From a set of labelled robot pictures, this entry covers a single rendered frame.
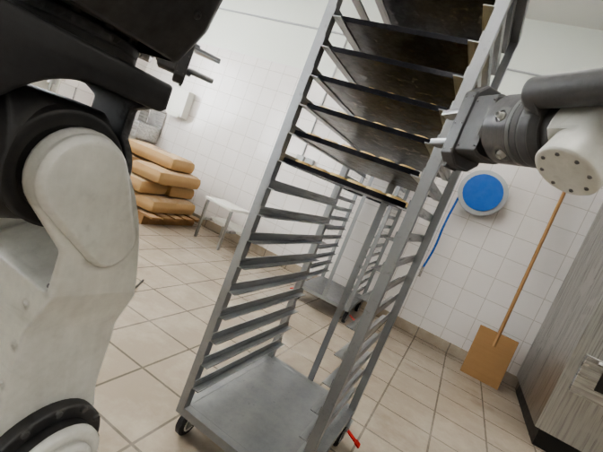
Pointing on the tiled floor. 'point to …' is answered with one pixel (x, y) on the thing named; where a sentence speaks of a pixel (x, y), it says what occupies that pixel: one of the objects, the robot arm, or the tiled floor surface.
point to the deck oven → (569, 359)
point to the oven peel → (494, 341)
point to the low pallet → (165, 218)
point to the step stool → (222, 218)
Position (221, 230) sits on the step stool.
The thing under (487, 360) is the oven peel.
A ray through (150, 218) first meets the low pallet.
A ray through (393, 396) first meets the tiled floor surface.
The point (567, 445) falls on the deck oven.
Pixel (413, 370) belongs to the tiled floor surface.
